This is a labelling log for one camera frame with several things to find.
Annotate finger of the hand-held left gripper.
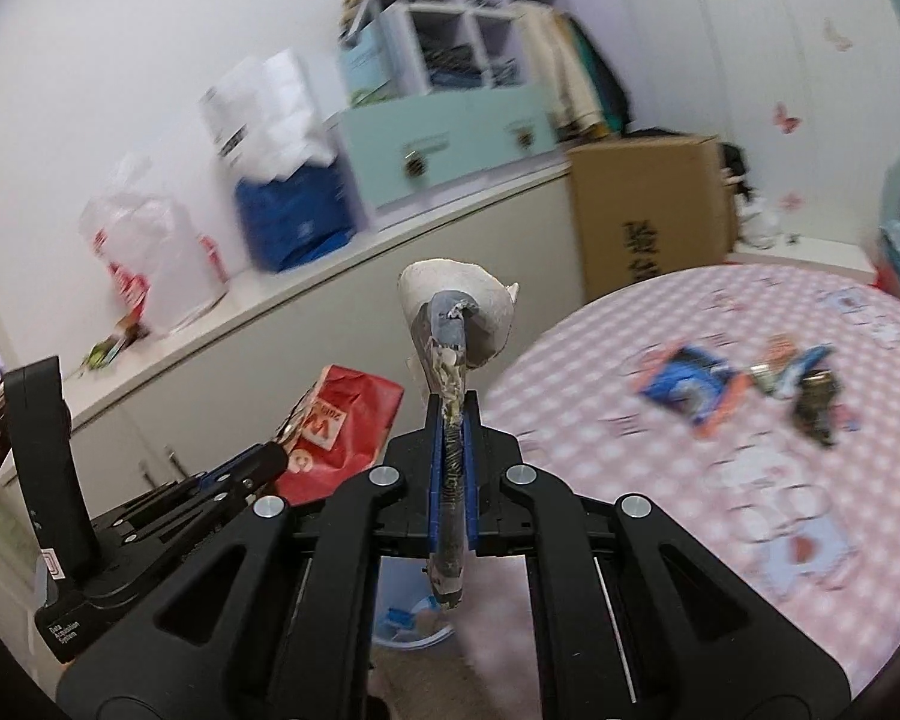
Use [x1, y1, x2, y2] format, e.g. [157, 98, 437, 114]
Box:
[184, 442, 290, 494]
[120, 481, 267, 541]

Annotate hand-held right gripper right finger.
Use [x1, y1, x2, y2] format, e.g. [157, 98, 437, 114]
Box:
[463, 388, 850, 720]

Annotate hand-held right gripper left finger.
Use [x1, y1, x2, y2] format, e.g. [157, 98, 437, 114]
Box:
[56, 388, 455, 720]

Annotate red snack packet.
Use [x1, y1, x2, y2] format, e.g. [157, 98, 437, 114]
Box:
[274, 364, 406, 508]

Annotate light blue plastic bin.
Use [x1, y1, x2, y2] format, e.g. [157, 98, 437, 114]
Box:
[371, 555, 460, 650]

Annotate beige wrapper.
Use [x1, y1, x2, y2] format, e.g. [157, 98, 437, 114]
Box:
[397, 259, 520, 612]

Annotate small colourful packets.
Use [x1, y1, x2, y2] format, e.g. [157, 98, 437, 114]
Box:
[82, 322, 148, 373]

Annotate round table pink checked cloth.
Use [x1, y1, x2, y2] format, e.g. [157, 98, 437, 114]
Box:
[457, 262, 900, 698]

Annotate white low cabinet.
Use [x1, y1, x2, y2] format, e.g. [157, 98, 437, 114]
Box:
[0, 157, 593, 541]

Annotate white plastic bag red print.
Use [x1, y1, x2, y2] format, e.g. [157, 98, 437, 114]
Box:
[79, 154, 230, 338]

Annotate blue snack packet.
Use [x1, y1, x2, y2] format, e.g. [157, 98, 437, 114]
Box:
[637, 345, 751, 430]

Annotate blue shopping bag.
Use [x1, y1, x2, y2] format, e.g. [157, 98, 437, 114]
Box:
[232, 161, 358, 275]

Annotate brown cardboard box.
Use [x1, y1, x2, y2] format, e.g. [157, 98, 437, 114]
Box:
[566, 133, 740, 305]

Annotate teal drawer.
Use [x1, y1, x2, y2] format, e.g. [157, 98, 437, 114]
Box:
[450, 82, 560, 167]
[341, 101, 458, 209]

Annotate dark foil wrapper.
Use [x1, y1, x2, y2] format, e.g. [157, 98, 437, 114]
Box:
[791, 375, 845, 448]

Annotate white paper bag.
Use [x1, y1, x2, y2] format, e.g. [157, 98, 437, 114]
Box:
[199, 49, 340, 185]

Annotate small white plastic bag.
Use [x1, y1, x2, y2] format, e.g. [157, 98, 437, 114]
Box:
[742, 199, 785, 248]

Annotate white step platform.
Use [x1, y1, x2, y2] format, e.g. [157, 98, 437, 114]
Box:
[727, 236, 878, 280]

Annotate black clothes pile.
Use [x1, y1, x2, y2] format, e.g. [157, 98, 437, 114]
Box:
[720, 142, 752, 197]

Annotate cream hanging jacket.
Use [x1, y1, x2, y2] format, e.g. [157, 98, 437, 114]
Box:
[514, 4, 601, 136]

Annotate green hanging jacket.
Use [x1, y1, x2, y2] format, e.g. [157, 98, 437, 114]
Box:
[566, 15, 623, 128]

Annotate purple white stair shelf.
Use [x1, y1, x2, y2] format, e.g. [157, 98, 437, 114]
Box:
[336, 0, 571, 211]

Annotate white wardrobe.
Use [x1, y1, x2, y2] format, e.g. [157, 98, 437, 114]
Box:
[555, 0, 900, 256]

